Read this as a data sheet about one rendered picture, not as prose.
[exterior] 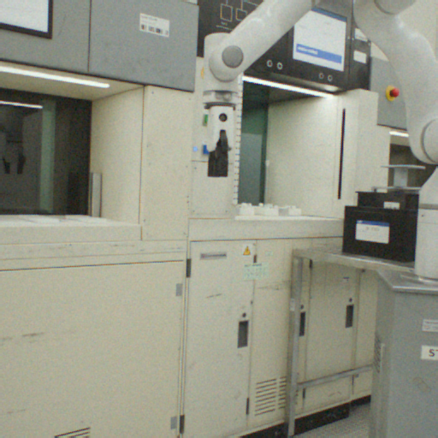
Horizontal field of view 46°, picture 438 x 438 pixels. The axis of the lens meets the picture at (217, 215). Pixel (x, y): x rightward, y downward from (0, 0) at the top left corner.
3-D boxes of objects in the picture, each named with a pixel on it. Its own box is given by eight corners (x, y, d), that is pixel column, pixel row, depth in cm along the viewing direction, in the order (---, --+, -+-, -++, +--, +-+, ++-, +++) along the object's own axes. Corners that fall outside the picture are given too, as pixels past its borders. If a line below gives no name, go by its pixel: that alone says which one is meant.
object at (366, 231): (340, 251, 191) (342, 205, 190) (387, 249, 207) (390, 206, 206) (405, 262, 168) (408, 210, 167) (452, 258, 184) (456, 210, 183)
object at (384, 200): (350, 250, 191) (355, 164, 190) (386, 248, 203) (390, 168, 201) (407, 258, 171) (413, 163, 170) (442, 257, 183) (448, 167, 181)
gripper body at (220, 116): (240, 101, 116) (238, 150, 117) (231, 107, 126) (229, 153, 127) (207, 98, 115) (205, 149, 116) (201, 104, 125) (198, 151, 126)
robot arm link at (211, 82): (243, 91, 116) (233, 97, 126) (245, 32, 116) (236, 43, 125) (206, 88, 115) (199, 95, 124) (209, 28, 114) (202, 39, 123)
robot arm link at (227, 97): (242, 91, 117) (241, 105, 117) (233, 97, 125) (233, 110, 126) (205, 89, 115) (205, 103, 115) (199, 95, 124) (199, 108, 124)
